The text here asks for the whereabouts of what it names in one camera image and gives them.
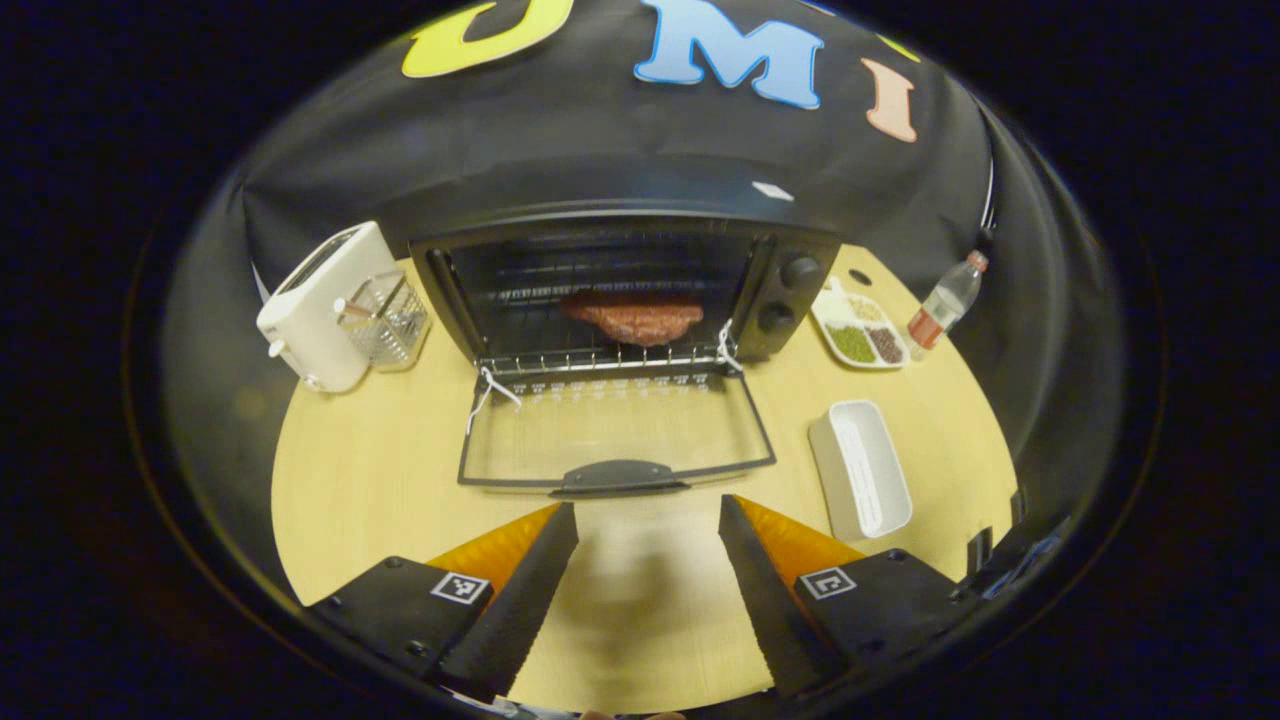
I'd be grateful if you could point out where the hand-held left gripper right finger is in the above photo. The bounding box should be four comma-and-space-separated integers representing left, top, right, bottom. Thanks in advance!
718, 494, 1001, 701

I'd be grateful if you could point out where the white rectangular dish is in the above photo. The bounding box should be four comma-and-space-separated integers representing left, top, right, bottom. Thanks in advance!
808, 400, 913, 543

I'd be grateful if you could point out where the black backdrop cloth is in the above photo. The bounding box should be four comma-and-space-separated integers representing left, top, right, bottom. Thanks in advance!
165, 0, 1126, 601

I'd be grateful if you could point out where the black electric oven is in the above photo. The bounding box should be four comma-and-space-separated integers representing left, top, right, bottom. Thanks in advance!
408, 200, 841, 498

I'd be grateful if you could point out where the brown meat piece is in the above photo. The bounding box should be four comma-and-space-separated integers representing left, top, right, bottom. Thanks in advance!
558, 290, 706, 348

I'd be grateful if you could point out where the white divided dish with beans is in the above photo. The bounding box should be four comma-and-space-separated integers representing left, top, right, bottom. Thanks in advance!
810, 278, 911, 370

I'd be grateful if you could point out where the white toaster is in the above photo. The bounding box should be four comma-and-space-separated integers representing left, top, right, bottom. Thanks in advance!
256, 221, 399, 394

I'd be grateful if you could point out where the clear utensil holder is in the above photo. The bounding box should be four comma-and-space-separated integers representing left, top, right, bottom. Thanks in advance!
335, 270, 431, 373

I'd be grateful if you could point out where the plastic bottle with red label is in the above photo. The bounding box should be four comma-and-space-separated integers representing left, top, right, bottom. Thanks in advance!
907, 250, 989, 351

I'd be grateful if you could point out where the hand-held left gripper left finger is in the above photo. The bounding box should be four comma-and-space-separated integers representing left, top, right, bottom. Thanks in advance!
305, 502, 579, 701

